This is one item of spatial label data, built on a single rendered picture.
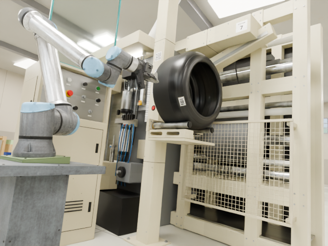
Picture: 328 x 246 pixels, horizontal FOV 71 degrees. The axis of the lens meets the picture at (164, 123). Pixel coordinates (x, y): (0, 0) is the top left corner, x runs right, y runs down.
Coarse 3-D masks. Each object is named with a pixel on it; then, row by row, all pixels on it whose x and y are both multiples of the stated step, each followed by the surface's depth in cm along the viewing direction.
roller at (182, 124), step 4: (156, 124) 173; (160, 124) 170; (164, 124) 167; (168, 124) 165; (172, 124) 162; (176, 124) 159; (180, 124) 157; (184, 124) 154; (188, 124) 153; (156, 128) 175; (160, 128) 173
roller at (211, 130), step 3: (201, 129) 178; (204, 129) 177; (207, 129) 174; (210, 129) 173; (213, 129) 175; (195, 132) 183; (198, 132) 181; (201, 132) 179; (204, 132) 177; (207, 132) 175; (210, 132) 174
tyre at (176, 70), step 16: (160, 64) 171; (176, 64) 154; (192, 64) 156; (208, 64) 172; (160, 80) 159; (176, 80) 150; (192, 80) 201; (208, 80) 193; (160, 96) 159; (176, 96) 150; (192, 96) 202; (208, 96) 197; (160, 112) 165; (176, 112) 155; (192, 112) 155; (208, 112) 191; (176, 128) 176; (192, 128) 166
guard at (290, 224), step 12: (252, 120) 172; (264, 120) 166; (276, 120) 161; (288, 120) 155; (252, 132) 172; (264, 132) 166; (276, 132) 160; (288, 132) 155; (252, 144) 170; (204, 156) 197; (252, 168) 167; (288, 168) 151; (192, 180) 202; (240, 180) 172; (228, 192) 177; (264, 192) 160; (204, 204) 189; (264, 204) 158; (276, 204) 153; (252, 216) 162; (264, 216) 157; (288, 216) 147
